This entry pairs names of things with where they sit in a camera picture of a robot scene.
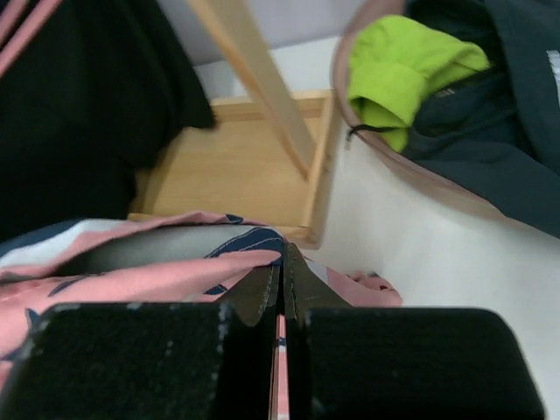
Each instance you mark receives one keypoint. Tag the pink shark print shorts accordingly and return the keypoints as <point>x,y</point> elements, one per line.
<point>114,319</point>

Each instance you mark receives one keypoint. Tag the wooden clothes rack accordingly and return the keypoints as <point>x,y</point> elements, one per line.
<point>270,157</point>

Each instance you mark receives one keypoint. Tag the lime green shorts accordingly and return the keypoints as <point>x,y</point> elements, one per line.
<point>395,64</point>

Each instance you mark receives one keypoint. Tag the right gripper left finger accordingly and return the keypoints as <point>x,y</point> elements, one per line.
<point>255,295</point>

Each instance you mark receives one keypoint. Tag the brown translucent plastic basket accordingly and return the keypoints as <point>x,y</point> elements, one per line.
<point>441,189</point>

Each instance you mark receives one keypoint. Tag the black shorts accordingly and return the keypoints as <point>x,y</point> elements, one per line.
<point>92,98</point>

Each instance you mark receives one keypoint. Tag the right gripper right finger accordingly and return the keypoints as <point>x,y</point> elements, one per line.
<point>303,289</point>

